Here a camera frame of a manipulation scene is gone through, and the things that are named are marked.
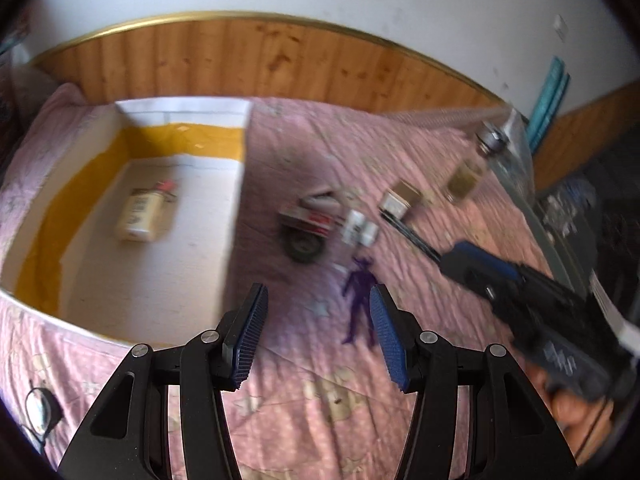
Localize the person's right hand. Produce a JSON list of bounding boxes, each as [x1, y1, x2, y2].
[[527, 364, 618, 466]]

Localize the red white flat box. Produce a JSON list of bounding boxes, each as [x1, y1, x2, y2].
[[279, 189, 347, 264]]

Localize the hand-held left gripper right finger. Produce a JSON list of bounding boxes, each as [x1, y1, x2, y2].
[[368, 284, 581, 480]]

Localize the clear bubble wrap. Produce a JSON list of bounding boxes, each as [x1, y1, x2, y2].
[[390, 106, 507, 129]]

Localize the beige tissue pack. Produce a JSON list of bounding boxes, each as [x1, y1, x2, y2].
[[115, 187, 168, 242]]

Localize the purple horned figure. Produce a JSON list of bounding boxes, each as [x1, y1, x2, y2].
[[341, 256, 382, 347]]

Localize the white cardboard box yellow tape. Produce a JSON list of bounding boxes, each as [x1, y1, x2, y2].
[[0, 99, 253, 348]]

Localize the black eyeglasses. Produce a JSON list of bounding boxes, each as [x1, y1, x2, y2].
[[22, 382, 63, 448]]

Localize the teal plastic strips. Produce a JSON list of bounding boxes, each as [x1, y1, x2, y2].
[[529, 56, 571, 153]]

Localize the dark cloth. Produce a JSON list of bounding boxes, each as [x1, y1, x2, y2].
[[537, 152, 640, 306]]

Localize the small brown box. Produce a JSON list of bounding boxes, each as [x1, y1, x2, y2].
[[380, 181, 423, 221]]

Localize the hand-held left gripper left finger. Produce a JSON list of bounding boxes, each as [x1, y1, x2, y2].
[[57, 282, 268, 480]]

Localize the small yellowish glass jar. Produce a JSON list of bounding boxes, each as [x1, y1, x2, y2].
[[446, 160, 487, 203]]

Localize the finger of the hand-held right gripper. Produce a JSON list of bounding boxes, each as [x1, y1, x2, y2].
[[450, 241, 523, 278], [440, 254, 501, 306]]

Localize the black marker pen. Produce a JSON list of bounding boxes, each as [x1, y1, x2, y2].
[[382, 212, 443, 263]]

